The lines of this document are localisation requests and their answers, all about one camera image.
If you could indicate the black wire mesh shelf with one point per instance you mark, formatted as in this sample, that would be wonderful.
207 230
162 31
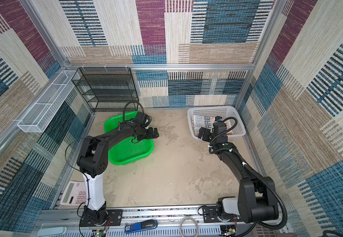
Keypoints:
106 89

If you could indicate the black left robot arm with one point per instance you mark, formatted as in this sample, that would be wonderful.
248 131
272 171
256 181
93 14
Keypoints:
93 156

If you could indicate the white desk calculator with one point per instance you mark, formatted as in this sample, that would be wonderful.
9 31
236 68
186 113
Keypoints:
75 193

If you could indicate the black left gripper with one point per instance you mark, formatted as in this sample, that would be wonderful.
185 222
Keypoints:
151 135

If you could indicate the orange towel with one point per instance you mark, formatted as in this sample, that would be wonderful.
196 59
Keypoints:
198 121

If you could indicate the green plastic laundry basket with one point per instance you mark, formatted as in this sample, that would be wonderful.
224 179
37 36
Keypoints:
126 151

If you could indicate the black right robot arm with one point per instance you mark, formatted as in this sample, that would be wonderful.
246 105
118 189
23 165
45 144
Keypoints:
258 201

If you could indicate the light blue flat object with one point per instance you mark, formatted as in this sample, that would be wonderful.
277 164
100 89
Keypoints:
52 232

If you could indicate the white wire mesh tray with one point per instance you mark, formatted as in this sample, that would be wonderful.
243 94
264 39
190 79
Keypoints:
39 116

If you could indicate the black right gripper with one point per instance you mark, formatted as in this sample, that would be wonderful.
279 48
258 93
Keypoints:
205 138

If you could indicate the blue black stapler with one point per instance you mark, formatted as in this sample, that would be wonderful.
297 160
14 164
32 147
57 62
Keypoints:
141 226

